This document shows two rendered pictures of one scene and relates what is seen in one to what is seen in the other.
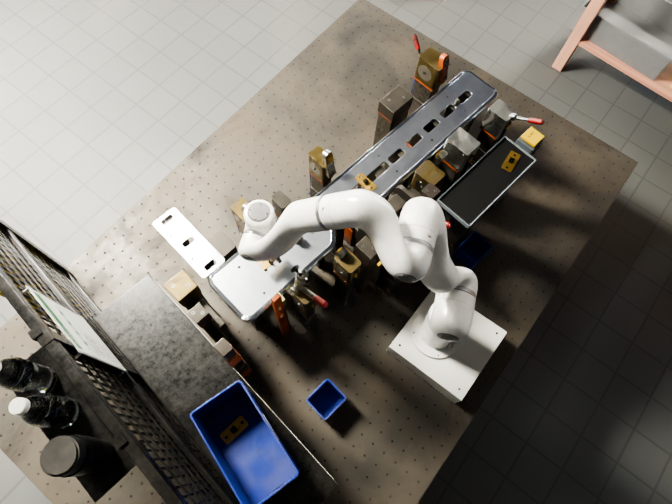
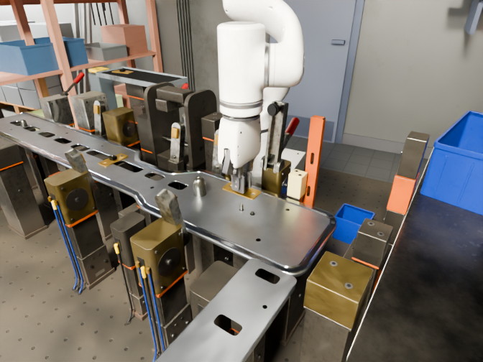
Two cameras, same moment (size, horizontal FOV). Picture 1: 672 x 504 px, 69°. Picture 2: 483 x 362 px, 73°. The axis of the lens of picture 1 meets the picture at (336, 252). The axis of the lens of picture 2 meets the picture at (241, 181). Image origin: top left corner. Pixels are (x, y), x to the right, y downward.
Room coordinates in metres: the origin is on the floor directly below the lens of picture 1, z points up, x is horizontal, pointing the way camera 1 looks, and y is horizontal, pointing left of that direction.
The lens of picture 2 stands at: (0.67, 0.84, 1.44)
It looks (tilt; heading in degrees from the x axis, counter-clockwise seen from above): 30 degrees down; 263
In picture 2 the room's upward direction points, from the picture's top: straight up
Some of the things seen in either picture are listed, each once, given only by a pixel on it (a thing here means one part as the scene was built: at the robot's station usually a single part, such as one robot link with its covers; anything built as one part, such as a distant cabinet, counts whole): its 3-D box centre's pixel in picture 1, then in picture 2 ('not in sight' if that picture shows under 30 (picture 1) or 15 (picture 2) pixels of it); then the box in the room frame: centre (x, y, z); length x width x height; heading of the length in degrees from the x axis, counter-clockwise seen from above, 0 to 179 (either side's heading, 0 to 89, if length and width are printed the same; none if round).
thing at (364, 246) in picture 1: (363, 269); (217, 177); (0.63, -0.10, 0.91); 0.07 x 0.05 x 0.42; 49
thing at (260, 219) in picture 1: (260, 223); (243, 62); (0.59, 0.22, 1.33); 0.09 x 0.08 x 0.13; 170
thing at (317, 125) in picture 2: (281, 318); (307, 209); (0.41, 0.17, 0.95); 0.03 x 0.01 x 0.50; 139
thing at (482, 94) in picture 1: (367, 178); (107, 160); (0.96, -0.10, 1.00); 1.38 x 0.22 x 0.02; 139
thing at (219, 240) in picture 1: (225, 255); (215, 335); (0.67, 0.42, 0.84); 0.12 x 0.07 x 0.28; 49
